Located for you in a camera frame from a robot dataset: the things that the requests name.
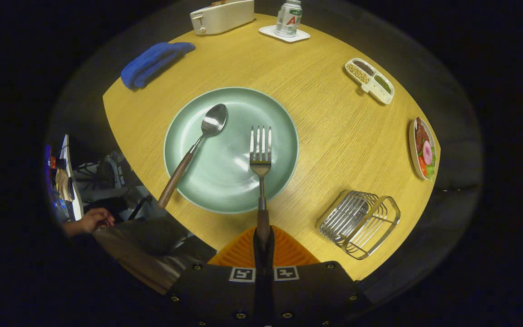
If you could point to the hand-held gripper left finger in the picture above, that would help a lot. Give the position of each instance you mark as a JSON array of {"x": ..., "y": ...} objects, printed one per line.
[{"x": 216, "y": 293}]

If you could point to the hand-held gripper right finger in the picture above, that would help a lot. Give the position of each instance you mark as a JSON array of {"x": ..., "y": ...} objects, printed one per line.
[{"x": 311, "y": 293}]

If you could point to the pale green plate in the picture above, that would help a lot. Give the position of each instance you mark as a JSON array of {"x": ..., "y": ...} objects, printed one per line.
[{"x": 229, "y": 181}]

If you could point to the plate with meat and salad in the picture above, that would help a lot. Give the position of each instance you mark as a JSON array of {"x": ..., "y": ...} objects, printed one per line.
[{"x": 422, "y": 150}]

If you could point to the white flat panel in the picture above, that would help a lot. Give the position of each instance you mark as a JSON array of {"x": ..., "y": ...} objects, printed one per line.
[{"x": 73, "y": 181}]

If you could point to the computer monitor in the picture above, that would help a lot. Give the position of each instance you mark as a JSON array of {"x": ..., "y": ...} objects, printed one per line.
[{"x": 52, "y": 181}]

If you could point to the white divided dish with beans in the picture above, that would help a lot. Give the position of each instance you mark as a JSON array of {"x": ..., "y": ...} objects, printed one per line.
[{"x": 370, "y": 81}]

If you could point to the blue towel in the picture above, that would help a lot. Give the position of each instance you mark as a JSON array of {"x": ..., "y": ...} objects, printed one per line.
[{"x": 152, "y": 63}]

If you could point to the white square coaster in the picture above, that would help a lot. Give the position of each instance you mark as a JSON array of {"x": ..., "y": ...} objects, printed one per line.
[{"x": 268, "y": 32}]

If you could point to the white toaster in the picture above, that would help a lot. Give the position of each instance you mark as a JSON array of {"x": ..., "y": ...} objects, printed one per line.
[{"x": 223, "y": 18}]

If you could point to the drink can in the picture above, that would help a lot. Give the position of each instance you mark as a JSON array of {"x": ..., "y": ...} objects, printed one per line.
[{"x": 288, "y": 18}]

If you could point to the brown toast slice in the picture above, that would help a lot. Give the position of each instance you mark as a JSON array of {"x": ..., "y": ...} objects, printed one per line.
[{"x": 223, "y": 2}]

